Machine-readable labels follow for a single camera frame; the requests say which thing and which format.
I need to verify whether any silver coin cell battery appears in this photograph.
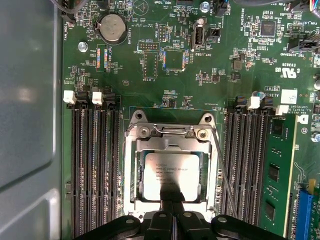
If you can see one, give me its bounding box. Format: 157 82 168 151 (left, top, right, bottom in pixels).
93 12 128 46

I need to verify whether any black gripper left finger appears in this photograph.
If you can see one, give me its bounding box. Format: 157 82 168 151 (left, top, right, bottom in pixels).
73 198 174 240

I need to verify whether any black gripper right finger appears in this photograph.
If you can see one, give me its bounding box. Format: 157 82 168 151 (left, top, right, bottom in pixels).
172 198 284 240

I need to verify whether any silver topped CPU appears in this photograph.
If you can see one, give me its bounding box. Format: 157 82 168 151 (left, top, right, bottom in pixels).
140 149 209 202

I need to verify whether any RAM slot with white clips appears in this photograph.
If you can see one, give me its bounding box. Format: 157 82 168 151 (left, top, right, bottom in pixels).
62 89 85 238
91 91 109 221
238 96 261 226

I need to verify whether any black PC case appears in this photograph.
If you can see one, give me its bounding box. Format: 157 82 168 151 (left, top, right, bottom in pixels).
0 0 65 240

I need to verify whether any green motherboard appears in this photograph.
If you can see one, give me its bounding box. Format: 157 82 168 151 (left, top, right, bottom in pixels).
61 0 320 240

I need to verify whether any blue expansion slot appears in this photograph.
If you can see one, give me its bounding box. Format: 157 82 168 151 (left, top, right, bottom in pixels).
296 188 315 240

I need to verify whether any black expansion slot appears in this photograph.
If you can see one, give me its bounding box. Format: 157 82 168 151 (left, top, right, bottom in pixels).
286 192 296 240

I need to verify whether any silver internal USB port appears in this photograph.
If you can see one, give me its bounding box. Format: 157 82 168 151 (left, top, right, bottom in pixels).
191 19 208 51

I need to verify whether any green RAM stick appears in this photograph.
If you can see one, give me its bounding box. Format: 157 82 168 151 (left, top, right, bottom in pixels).
269 116 300 238

